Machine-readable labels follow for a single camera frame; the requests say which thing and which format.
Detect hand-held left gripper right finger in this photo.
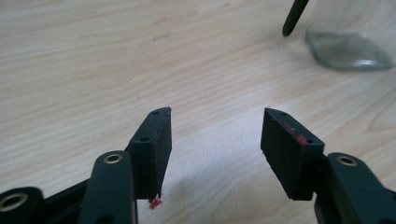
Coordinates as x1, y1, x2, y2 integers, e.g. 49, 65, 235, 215
260, 107, 326, 201

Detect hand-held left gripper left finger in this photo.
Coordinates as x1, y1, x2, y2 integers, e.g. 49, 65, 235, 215
124, 106, 173, 201

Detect clear glass cup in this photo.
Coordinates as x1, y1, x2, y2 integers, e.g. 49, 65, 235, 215
304, 0, 395, 72

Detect black rod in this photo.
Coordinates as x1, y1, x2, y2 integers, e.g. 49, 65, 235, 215
281, 0, 311, 37

